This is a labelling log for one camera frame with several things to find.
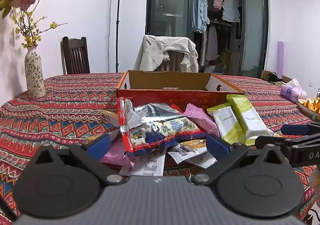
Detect pink snack packet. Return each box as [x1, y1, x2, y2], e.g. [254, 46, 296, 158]
[183, 103, 220, 137]
[100, 136, 137, 167]

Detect white cracker snack packet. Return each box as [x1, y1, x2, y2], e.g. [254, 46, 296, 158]
[168, 139, 217, 169]

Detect green white snack bar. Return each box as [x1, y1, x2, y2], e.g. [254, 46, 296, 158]
[207, 102, 246, 144]
[227, 94, 270, 146]

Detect large red blue snack bag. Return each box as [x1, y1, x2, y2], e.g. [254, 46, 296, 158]
[117, 96, 207, 157]

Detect plate of yellow chips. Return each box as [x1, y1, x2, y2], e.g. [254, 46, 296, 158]
[298, 97, 320, 118]

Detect colourful patterned tablecloth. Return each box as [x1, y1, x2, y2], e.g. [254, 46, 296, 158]
[1, 73, 310, 215]

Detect cardboard box on floor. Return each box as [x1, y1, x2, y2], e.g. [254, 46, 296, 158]
[261, 70, 291, 87]

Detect red cardboard snack box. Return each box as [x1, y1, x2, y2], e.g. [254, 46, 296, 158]
[116, 70, 244, 111]

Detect purple rolled yoga mat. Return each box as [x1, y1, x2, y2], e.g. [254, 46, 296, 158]
[276, 41, 284, 79]

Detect floral ceramic vase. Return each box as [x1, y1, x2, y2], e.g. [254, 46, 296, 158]
[24, 46, 46, 99]

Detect chair with beige jacket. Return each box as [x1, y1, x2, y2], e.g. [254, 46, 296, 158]
[157, 51, 184, 72]

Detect dark wooden chair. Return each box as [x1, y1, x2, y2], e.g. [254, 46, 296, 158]
[61, 36, 90, 74]

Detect beige jacket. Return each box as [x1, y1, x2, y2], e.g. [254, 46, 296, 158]
[134, 35, 199, 73]

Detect black framed glass sliding door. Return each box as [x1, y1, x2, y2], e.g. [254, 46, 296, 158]
[146, 0, 268, 77]

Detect white hanging top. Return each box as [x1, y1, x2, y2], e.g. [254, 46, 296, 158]
[222, 0, 240, 23]

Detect light blue hanging shirt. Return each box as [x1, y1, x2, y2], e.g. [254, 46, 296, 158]
[192, 0, 210, 33]

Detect yellow flower branches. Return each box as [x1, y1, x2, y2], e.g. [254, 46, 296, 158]
[12, 10, 67, 48]

